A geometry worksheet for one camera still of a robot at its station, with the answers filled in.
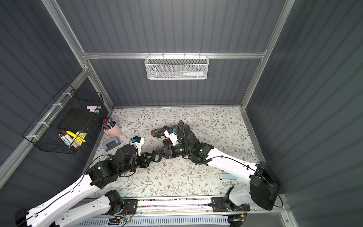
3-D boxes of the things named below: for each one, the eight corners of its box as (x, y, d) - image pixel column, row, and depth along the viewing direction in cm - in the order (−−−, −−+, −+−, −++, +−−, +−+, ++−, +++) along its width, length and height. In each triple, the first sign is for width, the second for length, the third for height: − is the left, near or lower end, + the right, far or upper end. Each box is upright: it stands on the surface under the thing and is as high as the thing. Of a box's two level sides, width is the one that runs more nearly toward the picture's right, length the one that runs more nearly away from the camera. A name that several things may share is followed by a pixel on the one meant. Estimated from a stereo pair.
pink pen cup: (108, 140, 103) (99, 129, 92) (112, 130, 108) (104, 118, 97) (119, 140, 103) (111, 128, 92) (122, 130, 108) (115, 118, 97)
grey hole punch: (106, 151, 97) (103, 148, 93) (104, 145, 100) (101, 143, 96) (121, 144, 100) (119, 141, 97) (118, 138, 103) (116, 135, 100)
